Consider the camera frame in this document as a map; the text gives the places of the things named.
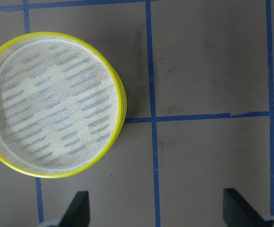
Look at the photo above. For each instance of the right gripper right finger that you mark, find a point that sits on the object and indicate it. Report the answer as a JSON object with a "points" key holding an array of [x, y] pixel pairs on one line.
{"points": [[237, 212]]}

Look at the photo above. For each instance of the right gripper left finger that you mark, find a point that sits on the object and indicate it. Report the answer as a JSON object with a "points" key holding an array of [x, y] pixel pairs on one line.
{"points": [[78, 212]]}

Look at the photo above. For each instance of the yellow steamer layer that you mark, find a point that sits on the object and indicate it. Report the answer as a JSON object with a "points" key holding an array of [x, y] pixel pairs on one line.
{"points": [[62, 105]]}

